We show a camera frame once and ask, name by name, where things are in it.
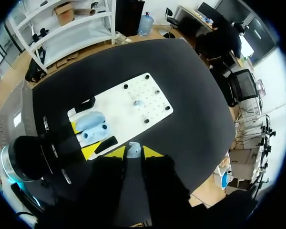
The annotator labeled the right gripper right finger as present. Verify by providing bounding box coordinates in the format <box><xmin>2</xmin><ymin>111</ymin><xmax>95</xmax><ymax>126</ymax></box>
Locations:
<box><xmin>140</xmin><ymin>145</ymin><xmax>192</xmax><ymax>226</ymax></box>

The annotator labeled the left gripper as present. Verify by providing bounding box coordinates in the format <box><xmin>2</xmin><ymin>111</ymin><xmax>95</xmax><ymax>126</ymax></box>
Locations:
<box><xmin>38</xmin><ymin>115</ymin><xmax>103</xmax><ymax>188</ymax></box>

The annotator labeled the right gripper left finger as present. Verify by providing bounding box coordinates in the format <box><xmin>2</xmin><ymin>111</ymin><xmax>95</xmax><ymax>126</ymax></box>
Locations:
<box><xmin>82</xmin><ymin>146</ymin><xmax>127</xmax><ymax>226</ymax></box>

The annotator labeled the light blue earbud case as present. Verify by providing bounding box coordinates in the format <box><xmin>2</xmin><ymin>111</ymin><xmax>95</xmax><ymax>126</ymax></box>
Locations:
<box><xmin>75</xmin><ymin>111</ymin><xmax>110</xmax><ymax>146</ymax></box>

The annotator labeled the white plate with black stands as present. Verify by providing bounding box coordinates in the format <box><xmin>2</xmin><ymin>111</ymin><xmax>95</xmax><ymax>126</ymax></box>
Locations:
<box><xmin>67</xmin><ymin>72</ymin><xmax>174</xmax><ymax>161</ymax></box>

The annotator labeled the person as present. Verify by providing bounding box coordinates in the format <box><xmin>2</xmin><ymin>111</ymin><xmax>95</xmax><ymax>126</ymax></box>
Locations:
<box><xmin>195</xmin><ymin>17</ymin><xmax>243</xmax><ymax>60</ymax></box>

